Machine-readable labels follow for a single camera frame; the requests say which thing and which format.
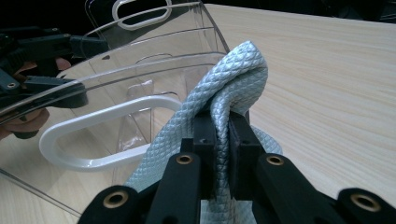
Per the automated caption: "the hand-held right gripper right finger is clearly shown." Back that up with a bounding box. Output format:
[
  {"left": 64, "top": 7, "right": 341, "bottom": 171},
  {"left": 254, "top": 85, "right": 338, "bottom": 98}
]
[{"left": 228, "top": 110, "right": 265, "bottom": 202}]

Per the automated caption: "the clear acrylic divided organizer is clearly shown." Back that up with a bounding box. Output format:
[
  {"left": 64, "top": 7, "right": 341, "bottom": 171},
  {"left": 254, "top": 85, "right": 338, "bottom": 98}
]
[{"left": 0, "top": 0, "right": 232, "bottom": 218}]

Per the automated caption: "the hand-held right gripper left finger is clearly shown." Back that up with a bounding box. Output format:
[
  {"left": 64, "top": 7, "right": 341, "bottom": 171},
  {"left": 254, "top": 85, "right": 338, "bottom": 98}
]
[{"left": 180, "top": 110, "right": 218, "bottom": 200}]

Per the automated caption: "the light blue cleaning cloth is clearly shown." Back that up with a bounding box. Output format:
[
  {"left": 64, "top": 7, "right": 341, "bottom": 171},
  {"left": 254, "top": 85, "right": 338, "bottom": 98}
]
[{"left": 124, "top": 40, "right": 284, "bottom": 224}]

